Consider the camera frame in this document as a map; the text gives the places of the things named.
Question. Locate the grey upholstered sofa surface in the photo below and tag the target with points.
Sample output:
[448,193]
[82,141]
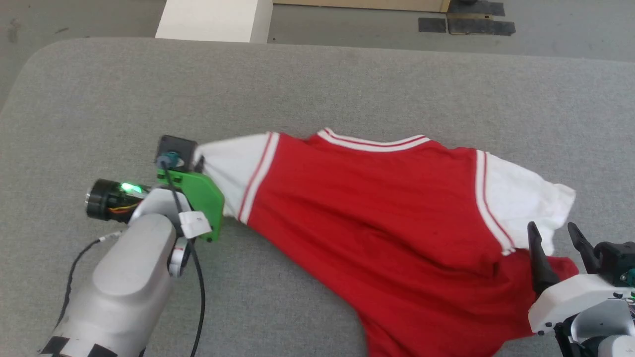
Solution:
[317,89]

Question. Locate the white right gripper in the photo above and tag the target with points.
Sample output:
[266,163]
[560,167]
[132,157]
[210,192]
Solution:
[565,295]

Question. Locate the white box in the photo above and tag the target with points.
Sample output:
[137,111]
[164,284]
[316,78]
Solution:
[208,20]

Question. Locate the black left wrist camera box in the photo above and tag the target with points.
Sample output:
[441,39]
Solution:
[183,148]

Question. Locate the long black floor tape patch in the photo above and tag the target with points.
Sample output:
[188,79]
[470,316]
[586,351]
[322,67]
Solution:
[481,27]

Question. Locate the red and white t-shirt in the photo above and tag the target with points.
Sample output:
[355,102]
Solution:
[377,223]

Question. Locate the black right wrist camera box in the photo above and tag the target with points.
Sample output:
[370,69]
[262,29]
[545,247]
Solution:
[615,258]

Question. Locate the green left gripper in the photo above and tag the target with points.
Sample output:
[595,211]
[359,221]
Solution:
[203,196]

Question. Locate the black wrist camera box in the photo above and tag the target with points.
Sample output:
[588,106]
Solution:
[615,258]
[183,148]

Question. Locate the small black floor tape patch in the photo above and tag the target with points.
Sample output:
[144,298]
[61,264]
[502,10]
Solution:
[432,25]

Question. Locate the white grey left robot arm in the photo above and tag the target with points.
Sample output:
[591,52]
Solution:
[124,277]

